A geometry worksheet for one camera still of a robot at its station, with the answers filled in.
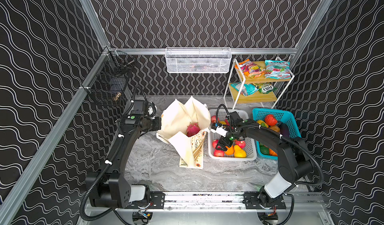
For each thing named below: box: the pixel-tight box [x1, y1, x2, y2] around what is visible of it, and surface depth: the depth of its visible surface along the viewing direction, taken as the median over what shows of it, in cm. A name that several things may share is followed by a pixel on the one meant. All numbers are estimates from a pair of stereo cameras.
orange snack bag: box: [234, 59, 266, 79], surface depth 87 cm
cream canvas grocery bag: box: [156, 96, 211, 169], surface depth 85 cm
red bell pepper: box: [265, 114, 278, 126], surface depth 97 cm
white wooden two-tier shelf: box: [223, 56, 295, 109], surface depth 89 cm
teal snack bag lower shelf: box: [230, 82, 259, 97], surface depth 102 cm
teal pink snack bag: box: [264, 60, 292, 80], surface depth 85 cm
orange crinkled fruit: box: [224, 144, 235, 156], surface depth 88 cm
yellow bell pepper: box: [256, 120, 269, 128], surface depth 100 cm
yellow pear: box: [234, 145, 247, 158], surface depth 87 cm
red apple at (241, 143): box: [234, 139, 246, 149], surface depth 91 cm
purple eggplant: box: [278, 121, 290, 138], surface depth 98 cm
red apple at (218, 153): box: [213, 149, 225, 157], surface depth 87 cm
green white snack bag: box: [255, 82, 278, 94], surface depth 102 cm
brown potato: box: [269, 125, 281, 133], surface depth 99 cm
